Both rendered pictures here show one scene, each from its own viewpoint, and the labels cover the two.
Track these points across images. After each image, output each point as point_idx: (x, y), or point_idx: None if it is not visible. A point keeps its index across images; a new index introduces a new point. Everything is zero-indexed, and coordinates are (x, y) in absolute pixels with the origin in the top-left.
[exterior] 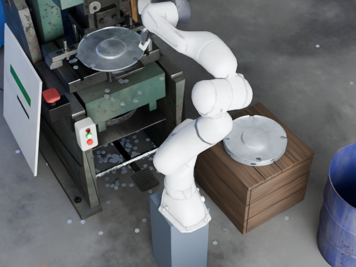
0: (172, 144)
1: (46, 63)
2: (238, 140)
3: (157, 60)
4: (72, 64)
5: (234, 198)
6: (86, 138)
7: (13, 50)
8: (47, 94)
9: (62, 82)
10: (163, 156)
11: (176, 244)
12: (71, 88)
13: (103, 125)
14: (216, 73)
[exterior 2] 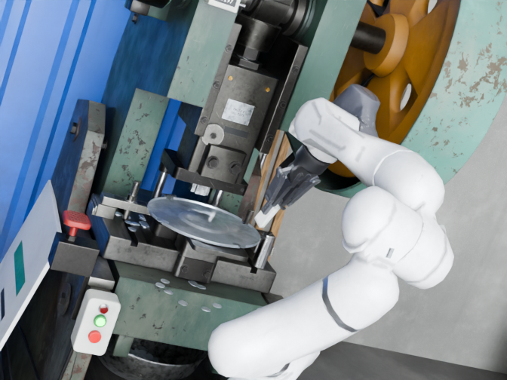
0: (262, 313)
1: (90, 205)
2: None
3: (262, 292)
4: (127, 228)
5: None
6: (92, 325)
7: (40, 214)
8: (72, 215)
9: (97, 243)
10: (237, 326)
11: None
12: (109, 249)
13: (125, 344)
14: (403, 191)
